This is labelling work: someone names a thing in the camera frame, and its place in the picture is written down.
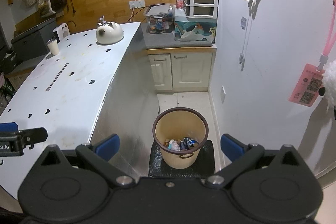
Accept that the white fluffy toy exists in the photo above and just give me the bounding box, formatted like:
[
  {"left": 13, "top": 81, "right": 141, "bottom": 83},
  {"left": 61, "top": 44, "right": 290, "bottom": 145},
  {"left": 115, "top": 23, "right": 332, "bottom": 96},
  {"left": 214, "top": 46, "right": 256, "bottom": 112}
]
[{"left": 318, "top": 60, "right": 336, "bottom": 119}]

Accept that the small white heater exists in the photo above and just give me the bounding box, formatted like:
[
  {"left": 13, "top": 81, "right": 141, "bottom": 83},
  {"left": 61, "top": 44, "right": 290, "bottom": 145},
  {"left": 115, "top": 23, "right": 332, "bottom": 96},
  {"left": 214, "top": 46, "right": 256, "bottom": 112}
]
[{"left": 53, "top": 23, "right": 71, "bottom": 43}]

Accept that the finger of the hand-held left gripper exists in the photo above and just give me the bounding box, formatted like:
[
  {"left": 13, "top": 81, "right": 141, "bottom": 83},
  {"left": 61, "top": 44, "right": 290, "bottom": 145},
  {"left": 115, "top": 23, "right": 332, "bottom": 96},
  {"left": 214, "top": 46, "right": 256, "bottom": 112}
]
[
  {"left": 0, "top": 122, "right": 18, "bottom": 132},
  {"left": 17, "top": 127, "right": 48, "bottom": 149}
]

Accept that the black floor mat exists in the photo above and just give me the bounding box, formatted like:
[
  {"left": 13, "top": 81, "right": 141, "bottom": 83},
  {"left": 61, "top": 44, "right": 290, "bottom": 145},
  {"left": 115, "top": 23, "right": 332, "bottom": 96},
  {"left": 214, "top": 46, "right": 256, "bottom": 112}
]
[{"left": 148, "top": 140, "right": 216, "bottom": 178}]

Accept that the white hanging cable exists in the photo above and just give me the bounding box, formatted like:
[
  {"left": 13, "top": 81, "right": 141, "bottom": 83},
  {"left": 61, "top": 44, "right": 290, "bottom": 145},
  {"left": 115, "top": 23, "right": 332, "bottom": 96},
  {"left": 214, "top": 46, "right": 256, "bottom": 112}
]
[{"left": 239, "top": 11, "right": 256, "bottom": 72}]

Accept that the crushed blue can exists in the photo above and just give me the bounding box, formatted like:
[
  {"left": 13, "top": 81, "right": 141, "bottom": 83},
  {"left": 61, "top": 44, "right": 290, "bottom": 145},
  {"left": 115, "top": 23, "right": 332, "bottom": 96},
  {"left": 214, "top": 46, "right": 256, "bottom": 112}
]
[{"left": 184, "top": 137, "right": 200, "bottom": 148}]

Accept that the clear lidded storage box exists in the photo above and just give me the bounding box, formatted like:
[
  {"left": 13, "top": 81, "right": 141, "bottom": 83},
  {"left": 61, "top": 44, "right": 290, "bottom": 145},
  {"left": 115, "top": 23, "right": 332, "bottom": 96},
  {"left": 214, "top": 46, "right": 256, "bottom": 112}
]
[{"left": 143, "top": 4, "right": 175, "bottom": 35}]

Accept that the black cardboard box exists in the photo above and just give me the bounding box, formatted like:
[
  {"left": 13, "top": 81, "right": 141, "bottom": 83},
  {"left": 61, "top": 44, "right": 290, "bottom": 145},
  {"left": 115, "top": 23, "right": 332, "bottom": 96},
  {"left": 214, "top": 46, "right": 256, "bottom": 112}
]
[{"left": 0, "top": 49, "right": 19, "bottom": 75}]

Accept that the grey storage box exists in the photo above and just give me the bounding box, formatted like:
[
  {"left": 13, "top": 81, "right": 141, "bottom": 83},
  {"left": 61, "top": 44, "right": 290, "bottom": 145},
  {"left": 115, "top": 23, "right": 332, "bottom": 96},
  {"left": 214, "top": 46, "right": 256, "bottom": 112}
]
[{"left": 10, "top": 17, "right": 58, "bottom": 62}]

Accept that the cream cabinet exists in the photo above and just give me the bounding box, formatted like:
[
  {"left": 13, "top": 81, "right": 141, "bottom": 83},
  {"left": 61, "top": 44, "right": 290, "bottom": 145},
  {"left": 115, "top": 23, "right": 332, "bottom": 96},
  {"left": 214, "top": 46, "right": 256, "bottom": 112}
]
[{"left": 146, "top": 47, "right": 217, "bottom": 94}]

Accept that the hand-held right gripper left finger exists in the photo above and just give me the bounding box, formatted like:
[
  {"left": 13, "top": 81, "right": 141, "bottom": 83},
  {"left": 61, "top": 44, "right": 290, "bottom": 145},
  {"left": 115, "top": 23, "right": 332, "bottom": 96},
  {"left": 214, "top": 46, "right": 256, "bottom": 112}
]
[{"left": 39, "top": 134, "right": 135, "bottom": 189}]

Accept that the white wall socket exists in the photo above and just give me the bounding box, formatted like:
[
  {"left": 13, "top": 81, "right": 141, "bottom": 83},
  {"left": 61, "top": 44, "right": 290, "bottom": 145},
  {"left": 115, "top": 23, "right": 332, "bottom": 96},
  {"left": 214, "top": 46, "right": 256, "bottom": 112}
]
[{"left": 129, "top": 0, "right": 146, "bottom": 9}]

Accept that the pink lanyard card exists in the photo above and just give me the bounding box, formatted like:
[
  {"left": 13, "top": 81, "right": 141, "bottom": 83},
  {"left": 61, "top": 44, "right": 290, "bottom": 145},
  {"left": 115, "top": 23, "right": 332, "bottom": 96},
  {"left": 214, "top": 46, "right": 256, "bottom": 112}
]
[{"left": 289, "top": 0, "right": 336, "bottom": 107}]

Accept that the beige plastic bin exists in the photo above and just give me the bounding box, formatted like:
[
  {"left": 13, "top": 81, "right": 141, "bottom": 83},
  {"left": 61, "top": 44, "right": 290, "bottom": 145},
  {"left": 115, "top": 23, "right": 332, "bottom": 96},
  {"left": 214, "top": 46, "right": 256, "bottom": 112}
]
[{"left": 152, "top": 107, "right": 209, "bottom": 169}]

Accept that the teal glass tank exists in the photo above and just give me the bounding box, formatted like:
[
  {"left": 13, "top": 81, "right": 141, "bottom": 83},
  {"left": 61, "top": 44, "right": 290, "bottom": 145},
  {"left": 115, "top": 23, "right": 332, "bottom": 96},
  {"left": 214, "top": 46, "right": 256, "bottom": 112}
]
[{"left": 174, "top": 10, "right": 217, "bottom": 43}]

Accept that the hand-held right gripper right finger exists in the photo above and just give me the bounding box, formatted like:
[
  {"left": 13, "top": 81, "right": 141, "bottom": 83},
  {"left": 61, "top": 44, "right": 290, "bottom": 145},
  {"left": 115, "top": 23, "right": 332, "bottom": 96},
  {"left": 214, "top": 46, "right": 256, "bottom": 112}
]
[{"left": 205, "top": 134, "right": 305, "bottom": 189}]

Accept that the white paper cup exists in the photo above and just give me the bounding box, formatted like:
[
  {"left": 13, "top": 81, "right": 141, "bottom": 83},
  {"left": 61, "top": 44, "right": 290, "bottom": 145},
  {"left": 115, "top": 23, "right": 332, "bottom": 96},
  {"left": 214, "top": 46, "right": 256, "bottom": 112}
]
[{"left": 46, "top": 39, "right": 59, "bottom": 56}]

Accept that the white cat-shaped ceramic pot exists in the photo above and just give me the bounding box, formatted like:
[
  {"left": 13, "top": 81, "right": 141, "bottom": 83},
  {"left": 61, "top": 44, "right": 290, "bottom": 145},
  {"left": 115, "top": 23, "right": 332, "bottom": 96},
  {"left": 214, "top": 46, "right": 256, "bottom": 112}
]
[{"left": 96, "top": 15, "right": 124, "bottom": 45}]

